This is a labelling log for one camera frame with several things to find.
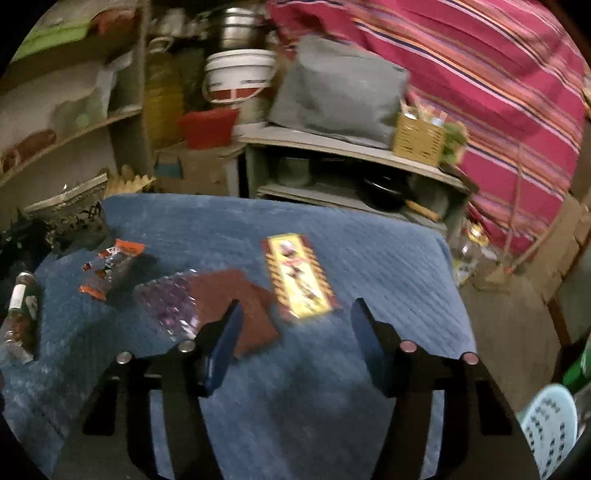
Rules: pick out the yellow oil jug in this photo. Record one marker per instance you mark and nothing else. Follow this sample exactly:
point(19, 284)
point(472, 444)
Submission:
point(164, 101)

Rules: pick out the black pan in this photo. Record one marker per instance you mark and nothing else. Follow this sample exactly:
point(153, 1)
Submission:
point(383, 194)

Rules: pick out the wooden shelf unit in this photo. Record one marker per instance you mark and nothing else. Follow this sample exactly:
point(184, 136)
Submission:
point(129, 78)

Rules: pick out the brown cardboard box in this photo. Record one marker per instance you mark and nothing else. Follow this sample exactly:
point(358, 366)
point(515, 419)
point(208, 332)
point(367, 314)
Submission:
point(198, 170)

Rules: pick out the clear bottle with yellow cap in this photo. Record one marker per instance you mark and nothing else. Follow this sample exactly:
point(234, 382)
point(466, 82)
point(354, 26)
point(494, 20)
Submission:
point(471, 251)

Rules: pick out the pink striped cloth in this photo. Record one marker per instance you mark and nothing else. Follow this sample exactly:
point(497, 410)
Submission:
point(485, 92)

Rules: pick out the red plastic basin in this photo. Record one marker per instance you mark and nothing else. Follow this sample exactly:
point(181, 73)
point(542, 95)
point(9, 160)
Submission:
point(207, 127)

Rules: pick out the green leafy bundle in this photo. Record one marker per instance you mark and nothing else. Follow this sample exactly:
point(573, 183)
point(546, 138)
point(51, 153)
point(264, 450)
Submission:
point(455, 141)

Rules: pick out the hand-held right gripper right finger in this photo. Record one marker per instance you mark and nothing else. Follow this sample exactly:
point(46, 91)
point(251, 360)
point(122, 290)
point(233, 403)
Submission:
point(369, 341)

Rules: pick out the metal pot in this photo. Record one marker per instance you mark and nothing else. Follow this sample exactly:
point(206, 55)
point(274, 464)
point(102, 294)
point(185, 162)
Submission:
point(238, 30)

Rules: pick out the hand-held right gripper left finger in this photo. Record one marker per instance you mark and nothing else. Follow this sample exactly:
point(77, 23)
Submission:
point(221, 350)

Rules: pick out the orange plastic basket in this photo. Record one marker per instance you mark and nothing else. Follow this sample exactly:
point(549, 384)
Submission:
point(115, 18)

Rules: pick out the cardboard sheet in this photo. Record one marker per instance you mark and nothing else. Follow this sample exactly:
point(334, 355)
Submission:
point(563, 249)

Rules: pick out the clear purple wrapper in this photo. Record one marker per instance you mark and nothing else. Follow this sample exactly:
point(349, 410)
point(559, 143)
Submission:
point(168, 302)

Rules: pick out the green plastic basin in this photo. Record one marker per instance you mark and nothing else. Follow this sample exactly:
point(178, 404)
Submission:
point(51, 37)

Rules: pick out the blue fuzzy blanket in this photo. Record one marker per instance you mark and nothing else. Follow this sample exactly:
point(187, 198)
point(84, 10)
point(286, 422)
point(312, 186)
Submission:
point(323, 415)

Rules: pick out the low wooden cabinet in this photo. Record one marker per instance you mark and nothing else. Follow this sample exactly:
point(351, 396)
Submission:
point(318, 143)

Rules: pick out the brown wrapper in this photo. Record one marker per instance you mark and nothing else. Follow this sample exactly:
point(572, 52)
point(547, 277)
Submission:
point(251, 302)

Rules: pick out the yellow patterned box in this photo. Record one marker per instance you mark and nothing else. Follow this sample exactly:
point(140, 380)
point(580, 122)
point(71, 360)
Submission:
point(300, 277)

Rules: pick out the grey fabric bag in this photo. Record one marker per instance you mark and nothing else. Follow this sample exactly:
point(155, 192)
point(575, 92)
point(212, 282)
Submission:
point(341, 92)

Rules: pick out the white plastic bucket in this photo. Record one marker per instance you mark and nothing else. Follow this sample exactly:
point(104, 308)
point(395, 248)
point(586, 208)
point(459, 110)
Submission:
point(235, 69)

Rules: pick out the green plastic container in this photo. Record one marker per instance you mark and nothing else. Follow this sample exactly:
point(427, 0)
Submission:
point(579, 364)

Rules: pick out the dark green glass bottle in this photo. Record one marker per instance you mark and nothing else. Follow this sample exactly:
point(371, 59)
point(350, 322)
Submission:
point(23, 323)

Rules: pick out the orange dark snack wrapper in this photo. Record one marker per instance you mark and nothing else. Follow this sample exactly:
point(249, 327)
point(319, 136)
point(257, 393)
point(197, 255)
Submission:
point(115, 270)

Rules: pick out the light blue plastic basket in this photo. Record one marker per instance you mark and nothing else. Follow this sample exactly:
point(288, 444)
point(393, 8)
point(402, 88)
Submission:
point(554, 397)

